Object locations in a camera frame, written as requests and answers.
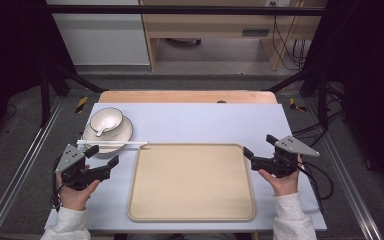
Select left hand-held gripper cable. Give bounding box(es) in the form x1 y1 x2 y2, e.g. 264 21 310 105
50 156 64 213

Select white cabinet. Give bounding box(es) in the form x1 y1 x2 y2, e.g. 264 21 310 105
45 0 151 67

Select bundle of black hanging cables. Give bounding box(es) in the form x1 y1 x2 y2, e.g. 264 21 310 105
269 1 312 72

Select aluminium floor rail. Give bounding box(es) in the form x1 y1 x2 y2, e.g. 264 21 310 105
303 99 384 240
0 95 65 240

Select white ceramic spoon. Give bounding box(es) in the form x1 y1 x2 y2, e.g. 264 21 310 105
94 119 116 138

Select black horizontal frame bar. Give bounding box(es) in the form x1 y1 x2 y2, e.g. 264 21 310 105
45 4 326 17

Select black floor cables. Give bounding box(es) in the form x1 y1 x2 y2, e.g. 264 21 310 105
291 84 348 148

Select black curtain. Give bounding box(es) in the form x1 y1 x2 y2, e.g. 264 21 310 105
299 0 384 196
0 0 78 144

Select white plate with dark rim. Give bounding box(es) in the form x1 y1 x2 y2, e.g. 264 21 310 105
81 114 135 155

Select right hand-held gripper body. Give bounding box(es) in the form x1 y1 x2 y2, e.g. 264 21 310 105
250 134 321 179

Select beige rectangular tray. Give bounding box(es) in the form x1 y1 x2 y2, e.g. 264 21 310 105
126 142 257 224

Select right hand-held gripper cable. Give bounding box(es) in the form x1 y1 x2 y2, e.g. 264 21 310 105
294 160 335 202

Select white bowl with dark rim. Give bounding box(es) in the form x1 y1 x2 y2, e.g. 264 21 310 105
89 106 125 134

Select hand-held gripper cable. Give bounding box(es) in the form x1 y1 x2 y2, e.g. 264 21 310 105
294 160 335 202
50 156 64 213

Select white chopstick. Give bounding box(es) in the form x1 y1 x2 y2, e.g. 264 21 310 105
76 139 149 146

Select black metal stand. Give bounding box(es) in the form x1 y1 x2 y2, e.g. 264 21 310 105
265 63 331 132
39 62 110 128

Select yellow black tape strip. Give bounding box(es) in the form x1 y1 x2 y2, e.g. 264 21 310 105
75 95 90 115
287 97 309 113

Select person's right hand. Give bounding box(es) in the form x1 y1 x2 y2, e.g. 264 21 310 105
257 154 304 197

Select wooden table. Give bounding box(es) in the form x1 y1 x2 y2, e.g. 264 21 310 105
97 89 279 105

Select person's left hand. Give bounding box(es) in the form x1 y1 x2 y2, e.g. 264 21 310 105
55 164 101 212

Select light wooden desk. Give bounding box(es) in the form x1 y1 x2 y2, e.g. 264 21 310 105
139 0 328 72

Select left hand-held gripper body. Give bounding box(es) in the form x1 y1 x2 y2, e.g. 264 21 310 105
54 143 113 192

